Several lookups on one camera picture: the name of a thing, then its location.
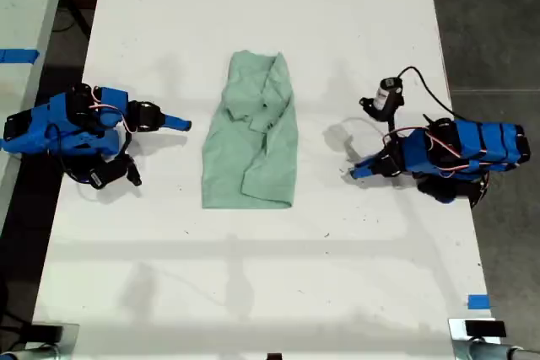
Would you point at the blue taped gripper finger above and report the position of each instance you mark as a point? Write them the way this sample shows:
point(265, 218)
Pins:
point(368, 162)
point(176, 127)
point(177, 120)
point(365, 172)

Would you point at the pale green T-shirt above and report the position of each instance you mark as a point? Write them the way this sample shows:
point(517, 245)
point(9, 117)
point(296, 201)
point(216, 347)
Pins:
point(253, 153)

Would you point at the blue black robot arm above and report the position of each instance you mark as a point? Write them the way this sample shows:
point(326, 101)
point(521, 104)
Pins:
point(468, 147)
point(55, 128)

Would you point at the long blue tape strip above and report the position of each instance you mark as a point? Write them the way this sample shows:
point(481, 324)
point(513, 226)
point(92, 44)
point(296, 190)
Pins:
point(17, 56)

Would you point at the white side table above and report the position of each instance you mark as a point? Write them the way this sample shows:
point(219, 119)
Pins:
point(25, 6)

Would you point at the short blue tape strip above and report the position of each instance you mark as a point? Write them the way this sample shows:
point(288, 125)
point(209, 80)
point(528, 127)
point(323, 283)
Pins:
point(478, 302)

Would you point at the metal clamp with black box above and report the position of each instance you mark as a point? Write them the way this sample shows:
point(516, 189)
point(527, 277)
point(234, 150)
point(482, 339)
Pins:
point(69, 334)
point(485, 328)

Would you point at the small black block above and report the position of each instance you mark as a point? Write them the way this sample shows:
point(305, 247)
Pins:
point(274, 356)

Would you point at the grey metal pipe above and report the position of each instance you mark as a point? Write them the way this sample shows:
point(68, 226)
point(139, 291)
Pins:
point(29, 353)
point(498, 352)

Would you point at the short black camera stalk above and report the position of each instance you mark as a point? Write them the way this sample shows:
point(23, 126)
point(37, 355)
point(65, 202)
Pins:
point(392, 123)
point(126, 145)

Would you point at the black camera box white label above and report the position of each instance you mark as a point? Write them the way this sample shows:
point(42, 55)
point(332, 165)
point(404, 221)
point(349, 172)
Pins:
point(385, 98)

